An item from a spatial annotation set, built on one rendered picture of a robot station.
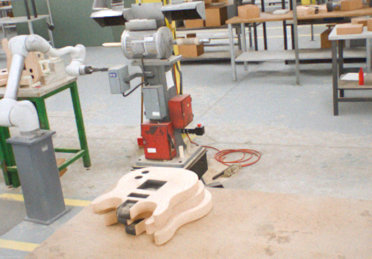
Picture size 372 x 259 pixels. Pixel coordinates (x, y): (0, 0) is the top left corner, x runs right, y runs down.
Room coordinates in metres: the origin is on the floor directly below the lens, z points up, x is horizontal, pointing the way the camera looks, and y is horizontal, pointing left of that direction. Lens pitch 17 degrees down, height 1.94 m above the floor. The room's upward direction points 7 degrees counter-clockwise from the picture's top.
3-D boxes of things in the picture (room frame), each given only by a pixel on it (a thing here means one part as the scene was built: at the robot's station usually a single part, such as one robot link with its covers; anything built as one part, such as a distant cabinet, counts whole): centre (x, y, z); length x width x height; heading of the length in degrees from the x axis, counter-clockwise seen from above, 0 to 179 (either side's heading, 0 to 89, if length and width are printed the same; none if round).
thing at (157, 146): (4.23, 0.25, 0.49); 0.25 x 0.12 x 0.37; 65
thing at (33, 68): (4.71, 1.37, 1.17); 0.35 x 0.04 x 0.40; 63
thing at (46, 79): (4.85, 1.30, 0.98); 0.27 x 0.16 x 0.09; 64
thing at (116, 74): (4.22, 0.42, 0.99); 0.24 x 0.21 x 0.26; 65
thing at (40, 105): (4.49, 1.22, 0.45); 0.05 x 0.05 x 0.90; 65
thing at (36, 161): (4.03, 1.22, 0.35); 0.28 x 0.28 x 0.70; 58
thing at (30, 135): (4.02, 1.21, 0.73); 0.22 x 0.18 x 0.06; 58
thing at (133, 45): (4.40, 0.25, 1.25); 0.41 x 0.27 x 0.26; 65
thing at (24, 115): (4.03, 1.23, 0.87); 0.18 x 0.16 x 0.22; 66
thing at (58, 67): (4.99, 1.23, 1.02); 0.27 x 0.15 x 0.17; 64
